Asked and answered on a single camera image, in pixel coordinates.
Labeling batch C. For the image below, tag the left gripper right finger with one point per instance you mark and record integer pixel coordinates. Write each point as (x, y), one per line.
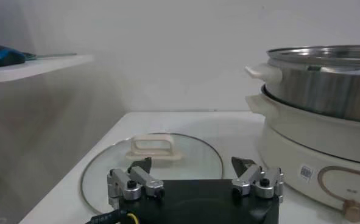
(259, 182)

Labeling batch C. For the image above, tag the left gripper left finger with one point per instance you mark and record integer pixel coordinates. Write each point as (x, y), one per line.
(131, 184)

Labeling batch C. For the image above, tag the stainless steel steamer basket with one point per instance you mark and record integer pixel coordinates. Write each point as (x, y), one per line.
(326, 88)

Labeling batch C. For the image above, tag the cream electric cooker pot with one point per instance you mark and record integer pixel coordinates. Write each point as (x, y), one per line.
(313, 146)

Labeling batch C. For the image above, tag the white side table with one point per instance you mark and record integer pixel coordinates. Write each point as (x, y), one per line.
(30, 68)

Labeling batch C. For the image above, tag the blue black computer mouse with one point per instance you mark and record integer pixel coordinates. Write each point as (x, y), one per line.
(1, 56)

